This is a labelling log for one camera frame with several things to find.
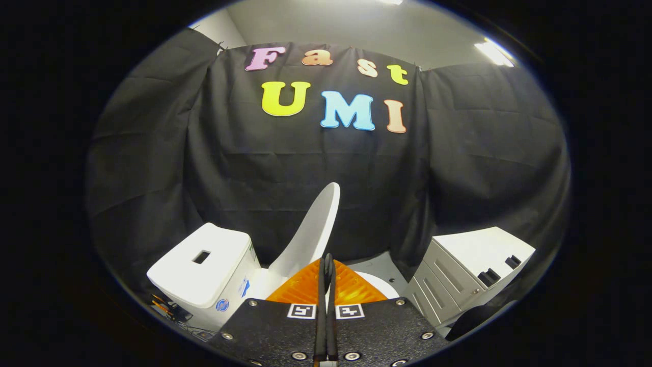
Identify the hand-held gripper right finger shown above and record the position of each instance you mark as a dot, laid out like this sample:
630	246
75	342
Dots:
377	331

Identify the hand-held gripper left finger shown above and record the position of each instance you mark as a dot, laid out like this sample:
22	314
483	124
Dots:
270	331

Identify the white toilet lid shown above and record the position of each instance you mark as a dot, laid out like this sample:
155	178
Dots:
310	234

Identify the white drawer cabinet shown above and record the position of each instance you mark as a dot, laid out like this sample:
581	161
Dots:
473	255

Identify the black backdrop cloth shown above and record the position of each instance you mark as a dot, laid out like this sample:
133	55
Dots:
305	163

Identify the small ceiling light panel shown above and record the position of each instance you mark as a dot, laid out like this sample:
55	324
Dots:
493	53

